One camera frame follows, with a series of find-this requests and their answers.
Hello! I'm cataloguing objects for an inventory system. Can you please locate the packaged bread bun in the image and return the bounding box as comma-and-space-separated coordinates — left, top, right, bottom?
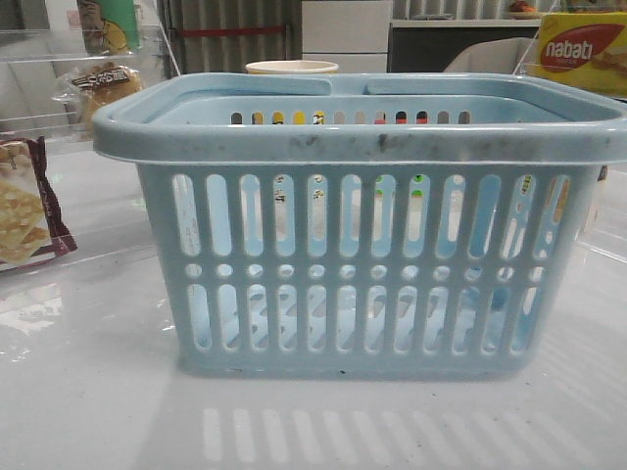
52, 62, 143, 137

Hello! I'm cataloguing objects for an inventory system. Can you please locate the clear acrylic shelf left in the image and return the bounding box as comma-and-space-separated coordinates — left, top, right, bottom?
1, 25, 179, 155

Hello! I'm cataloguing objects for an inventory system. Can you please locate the green cartoon snack package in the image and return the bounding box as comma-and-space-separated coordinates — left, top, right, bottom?
76, 0, 139, 55

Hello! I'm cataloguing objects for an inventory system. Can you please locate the beige chair background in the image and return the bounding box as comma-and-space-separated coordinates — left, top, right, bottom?
444, 37, 536, 74

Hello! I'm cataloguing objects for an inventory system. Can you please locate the yellow paper cup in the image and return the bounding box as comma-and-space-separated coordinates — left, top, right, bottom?
245, 60, 339, 75

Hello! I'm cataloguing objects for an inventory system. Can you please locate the white cabinet background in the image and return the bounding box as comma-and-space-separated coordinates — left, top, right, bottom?
301, 1, 393, 73

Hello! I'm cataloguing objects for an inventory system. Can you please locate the yellow nabati wafer box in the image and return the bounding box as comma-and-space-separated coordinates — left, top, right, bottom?
526, 12, 626, 98

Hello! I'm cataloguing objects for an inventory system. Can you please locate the light blue plastic basket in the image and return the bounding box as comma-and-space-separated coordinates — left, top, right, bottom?
92, 73, 626, 379

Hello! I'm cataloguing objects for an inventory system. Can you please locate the clear acrylic shelf right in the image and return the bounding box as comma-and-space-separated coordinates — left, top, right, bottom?
511, 38, 627, 260

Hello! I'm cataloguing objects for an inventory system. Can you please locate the clear acrylic shelf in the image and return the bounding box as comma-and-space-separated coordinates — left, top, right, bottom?
511, 38, 627, 260
1, 25, 179, 155

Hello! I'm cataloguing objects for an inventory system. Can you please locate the brown cracker package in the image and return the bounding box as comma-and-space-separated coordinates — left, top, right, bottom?
1, 137, 77, 272

